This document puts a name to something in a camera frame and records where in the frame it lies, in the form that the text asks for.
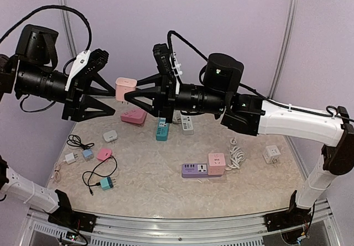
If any pink triangular power strip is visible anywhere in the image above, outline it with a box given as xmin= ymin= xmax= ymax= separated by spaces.
xmin=120 ymin=108 xmax=147 ymax=127

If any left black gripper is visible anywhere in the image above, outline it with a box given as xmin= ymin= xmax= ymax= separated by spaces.
xmin=15 ymin=61 xmax=117 ymax=122

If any small white charger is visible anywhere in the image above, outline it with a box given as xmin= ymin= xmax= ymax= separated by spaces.
xmin=64 ymin=153 xmax=77 ymax=165

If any right aluminium post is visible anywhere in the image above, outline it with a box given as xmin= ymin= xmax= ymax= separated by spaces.
xmin=268 ymin=0 xmax=298 ymax=98

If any left aluminium post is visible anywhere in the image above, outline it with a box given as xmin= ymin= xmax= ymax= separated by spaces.
xmin=58 ymin=0 xmax=77 ymax=57

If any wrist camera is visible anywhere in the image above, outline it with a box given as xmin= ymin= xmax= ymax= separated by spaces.
xmin=65 ymin=49 xmax=109 ymax=91
xmin=153 ymin=43 xmax=183 ymax=77

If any blue charger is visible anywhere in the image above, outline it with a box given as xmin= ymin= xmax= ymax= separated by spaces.
xmin=82 ymin=149 xmax=94 ymax=161

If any white pink cable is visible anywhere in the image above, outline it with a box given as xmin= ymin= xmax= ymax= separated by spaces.
xmin=51 ymin=161 xmax=66 ymax=184

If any pink square adapter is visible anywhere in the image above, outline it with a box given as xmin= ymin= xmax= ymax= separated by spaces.
xmin=96 ymin=148 xmax=112 ymax=161

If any purple power strip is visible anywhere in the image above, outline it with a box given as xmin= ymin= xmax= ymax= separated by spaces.
xmin=181 ymin=163 xmax=221 ymax=179

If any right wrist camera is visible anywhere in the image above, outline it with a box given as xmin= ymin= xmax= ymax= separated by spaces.
xmin=153 ymin=43 xmax=183 ymax=77

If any beige pink charger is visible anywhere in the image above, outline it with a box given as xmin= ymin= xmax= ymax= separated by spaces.
xmin=115 ymin=77 xmax=137 ymax=103

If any teal power strip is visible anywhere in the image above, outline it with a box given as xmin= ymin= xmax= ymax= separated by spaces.
xmin=155 ymin=118 xmax=170 ymax=142

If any aluminium post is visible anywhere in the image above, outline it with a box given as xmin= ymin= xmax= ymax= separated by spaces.
xmin=58 ymin=0 xmax=77 ymax=57
xmin=268 ymin=0 xmax=298 ymax=98

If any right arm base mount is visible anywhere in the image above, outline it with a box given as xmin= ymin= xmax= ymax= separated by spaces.
xmin=264 ymin=207 xmax=311 ymax=232

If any long black cable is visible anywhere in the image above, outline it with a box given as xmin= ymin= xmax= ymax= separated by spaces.
xmin=82 ymin=156 xmax=119 ymax=196

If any purple strip white cord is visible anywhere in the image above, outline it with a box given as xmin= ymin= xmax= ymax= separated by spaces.
xmin=224 ymin=137 xmax=246 ymax=172

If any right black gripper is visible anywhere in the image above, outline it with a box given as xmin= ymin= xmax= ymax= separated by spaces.
xmin=123 ymin=72 xmax=227 ymax=123

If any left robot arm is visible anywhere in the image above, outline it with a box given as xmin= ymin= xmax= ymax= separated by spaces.
xmin=1 ymin=5 xmax=116 ymax=227

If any white cube socket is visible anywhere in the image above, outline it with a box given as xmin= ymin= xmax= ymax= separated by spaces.
xmin=262 ymin=145 xmax=280 ymax=164

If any teal charger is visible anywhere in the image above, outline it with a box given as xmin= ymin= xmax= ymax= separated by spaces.
xmin=100 ymin=176 xmax=116 ymax=191

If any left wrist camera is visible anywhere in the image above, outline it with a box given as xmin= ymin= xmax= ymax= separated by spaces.
xmin=65 ymin=49 xmax=109 ymax=91

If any aluminium front rail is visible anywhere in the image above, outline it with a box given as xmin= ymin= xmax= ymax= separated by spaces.
xmin=15 ymin=200 xmax=343 ymax=245

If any pink cube socket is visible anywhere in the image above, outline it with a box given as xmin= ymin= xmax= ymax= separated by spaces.
xmin=207 ymin=153 xmax=226 ymax=176

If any white square adapter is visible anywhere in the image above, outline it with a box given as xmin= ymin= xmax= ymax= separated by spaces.
xmin=103 ymin=130 xmax=118 ymax=143

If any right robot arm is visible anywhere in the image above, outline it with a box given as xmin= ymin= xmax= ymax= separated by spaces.
xmin=124 ymin=41 xmax=353 ymax=226

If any black usb cable coiled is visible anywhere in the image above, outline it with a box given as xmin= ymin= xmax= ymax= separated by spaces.
xmin=67 ymin=134 xmax=95 ymax=150

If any white power strip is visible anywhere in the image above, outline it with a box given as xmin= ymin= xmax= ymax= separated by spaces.
xmin=173 ymin=112 xmax=194 ymax=135

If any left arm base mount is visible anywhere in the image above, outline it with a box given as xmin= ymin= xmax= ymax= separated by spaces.
xmin=48 ymin=211 xmax=97 ymax=232

